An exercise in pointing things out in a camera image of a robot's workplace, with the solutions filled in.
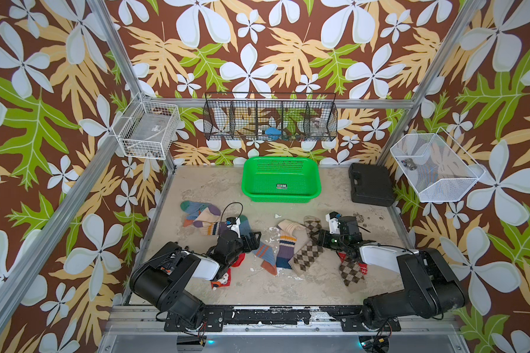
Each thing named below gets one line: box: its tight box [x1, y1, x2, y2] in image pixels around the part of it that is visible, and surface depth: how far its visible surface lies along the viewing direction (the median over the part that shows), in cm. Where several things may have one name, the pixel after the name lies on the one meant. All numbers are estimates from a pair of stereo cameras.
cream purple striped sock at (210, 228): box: [192, 220, 229, 236], surface depth 97 cm
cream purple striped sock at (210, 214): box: [194, 204, 221, 223], surface depth 102 cm
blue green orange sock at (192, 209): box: [179, 200, 210, 228], surface depth 103 cm
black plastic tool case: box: [348, 162, 396, 207], surface depth 113 cm
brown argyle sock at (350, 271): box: [338, 256, 365, 287], surface depth 84 cm
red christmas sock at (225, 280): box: [210, 252, 246, 290], surface depth 84 cm
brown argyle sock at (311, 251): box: [287, 215, 324, 276], surface depth 90 cm
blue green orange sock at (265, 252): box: [239, 214, 279, 276], surface depth 89 cm
